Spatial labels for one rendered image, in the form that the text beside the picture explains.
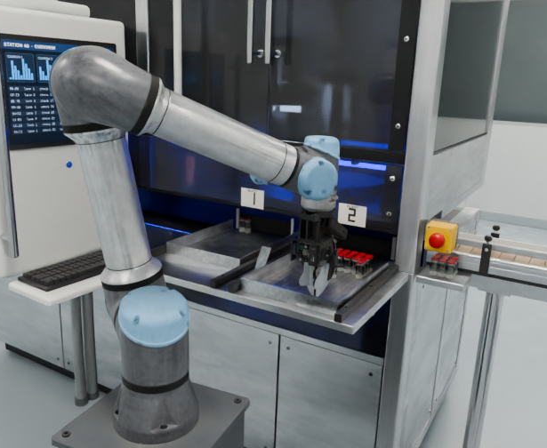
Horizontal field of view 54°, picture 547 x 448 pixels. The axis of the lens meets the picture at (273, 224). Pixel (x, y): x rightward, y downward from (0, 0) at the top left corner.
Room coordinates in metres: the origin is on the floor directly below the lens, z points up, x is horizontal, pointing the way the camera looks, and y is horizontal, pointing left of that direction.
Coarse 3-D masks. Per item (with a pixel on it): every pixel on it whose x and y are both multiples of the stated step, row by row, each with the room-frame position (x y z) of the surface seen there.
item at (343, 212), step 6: (342, 204) 1.51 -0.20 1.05; (348, 204) 1.50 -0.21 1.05; (342, 210) 1.51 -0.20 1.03; (348, 210) 1.50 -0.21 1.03; (360, 210) 1.48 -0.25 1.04; (342, 216) 1.51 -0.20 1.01; (360, 216) 1.48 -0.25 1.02; (342, 222) 1.51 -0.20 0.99; (348, 222) 1.50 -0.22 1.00; (354, 222) 1.49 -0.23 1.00; (360, 222) 1.48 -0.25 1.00
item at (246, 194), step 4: (244, 188) 1.68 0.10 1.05; (248, 188) 1.67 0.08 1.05; (244, 192) 1.68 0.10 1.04; (248, 192) 1.67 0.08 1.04; (252, 192) 1.66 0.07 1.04; (256, 192) 1.66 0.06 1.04; (260, 192) 1.65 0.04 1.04; (244, 196) 1.68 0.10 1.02; (248, 196) 1.67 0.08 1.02; (252, 196) 1.66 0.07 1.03; (256, 196) 1.66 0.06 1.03; (260, 196) 1.65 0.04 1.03; (244, 200) 1.68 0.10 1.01; (248, 200) 1.67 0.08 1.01; (252, 200) 1.66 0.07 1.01; (256, 200) 1.66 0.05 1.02; (260, 200) 1.65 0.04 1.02; (244, 204) 1.68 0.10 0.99; (248, 204) 1.67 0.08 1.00; (252, 204) 1.66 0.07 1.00; (256, 204) 1.66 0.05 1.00; (260, 204) 1.65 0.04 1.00; (260, 208) 1.65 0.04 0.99
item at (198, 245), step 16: (224, 224) 1.75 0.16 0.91; (176, 240) 1.54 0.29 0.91; (192, 240) 1.60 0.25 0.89; (208, 240) 1.64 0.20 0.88; (224, 240) 1.65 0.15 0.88; (240, 240) 1.65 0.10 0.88; (256, 240) 1.66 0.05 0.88; (272, 240) 1.67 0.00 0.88; (288, 240) 1.61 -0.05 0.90; (192, 256) 1.46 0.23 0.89; (208, 256) 1.43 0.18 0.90; (224, 256) 1.40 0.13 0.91; (240, 256) 1.49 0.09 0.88; (256, 256) 1.45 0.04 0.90
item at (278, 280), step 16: (288, 256) 1.44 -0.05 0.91; (256, 272) 1.29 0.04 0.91; (272, 272) 1.36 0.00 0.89; (288, 272) 1.38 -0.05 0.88; (256, 288) 1.21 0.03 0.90; (272, 288) 1.19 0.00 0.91; (288, 288) 1.26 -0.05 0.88; (304, 288) 1.26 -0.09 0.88; (336, 288) 1.27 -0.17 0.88; (352, 288) 1.28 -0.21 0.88; (304, 304) 1.15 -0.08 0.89; (320, 304) 1.13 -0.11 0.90; (336, 304) 1.11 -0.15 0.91
